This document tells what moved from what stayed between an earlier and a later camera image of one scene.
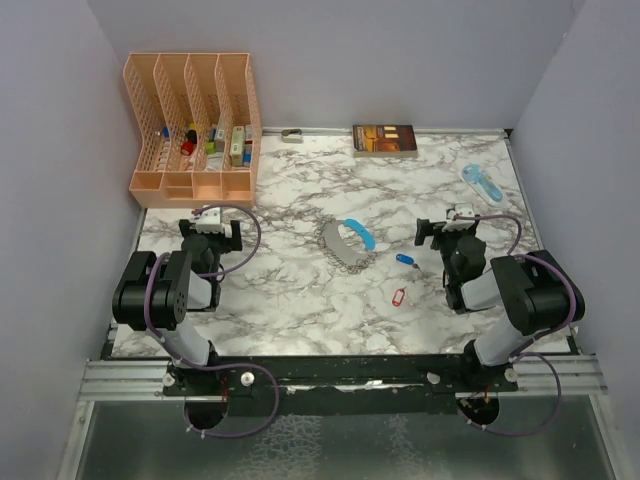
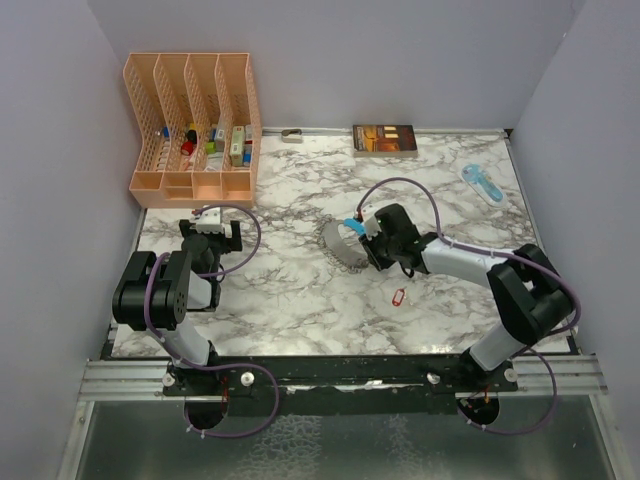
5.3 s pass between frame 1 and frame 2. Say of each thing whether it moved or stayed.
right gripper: moved
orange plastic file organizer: stayed
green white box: stayed
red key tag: stayed
